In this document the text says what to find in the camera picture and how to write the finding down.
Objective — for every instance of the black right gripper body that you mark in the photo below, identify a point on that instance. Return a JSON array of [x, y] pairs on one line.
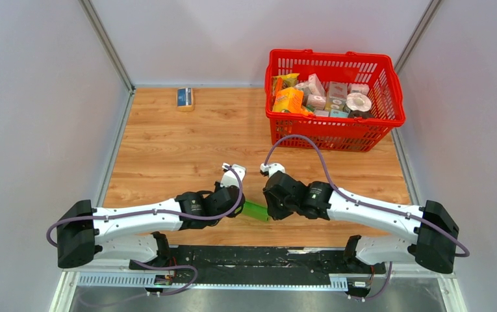
[[280, 210]]

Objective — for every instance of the red white carton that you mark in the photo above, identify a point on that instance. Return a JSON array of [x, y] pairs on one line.
[[337, 90]]

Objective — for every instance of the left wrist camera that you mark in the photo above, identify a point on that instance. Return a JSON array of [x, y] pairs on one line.
[[233, 174]]

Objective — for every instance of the red shopping basket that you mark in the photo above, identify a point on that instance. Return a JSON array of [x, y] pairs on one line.
[[330, 124]]

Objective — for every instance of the yellow snack bag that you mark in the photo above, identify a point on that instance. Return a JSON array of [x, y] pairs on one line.
[[280, 82]]

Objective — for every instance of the pink white tissue pack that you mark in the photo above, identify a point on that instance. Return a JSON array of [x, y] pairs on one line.
[[315, 86]]

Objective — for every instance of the round tape roll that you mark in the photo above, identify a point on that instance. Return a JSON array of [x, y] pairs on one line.
[[358, 102]]

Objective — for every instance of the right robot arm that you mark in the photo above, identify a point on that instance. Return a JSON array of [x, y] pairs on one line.
[[425, 235]]

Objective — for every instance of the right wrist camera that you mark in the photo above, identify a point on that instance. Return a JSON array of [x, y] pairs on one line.
[[271, 168]]

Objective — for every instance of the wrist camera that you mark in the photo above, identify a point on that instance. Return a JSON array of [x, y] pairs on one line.
[[233, 174], [271, 168]]

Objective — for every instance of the green paper box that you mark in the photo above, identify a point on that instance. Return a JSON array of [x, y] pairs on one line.
[[256, 211]]

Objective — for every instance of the blue yellow sponge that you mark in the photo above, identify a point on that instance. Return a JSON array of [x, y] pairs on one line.
[[185, 99]]

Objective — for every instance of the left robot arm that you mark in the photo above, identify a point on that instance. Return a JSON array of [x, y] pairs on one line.
[[86, 233]]

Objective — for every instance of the orange snack box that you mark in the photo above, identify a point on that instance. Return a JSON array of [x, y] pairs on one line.
[[289, 100]]

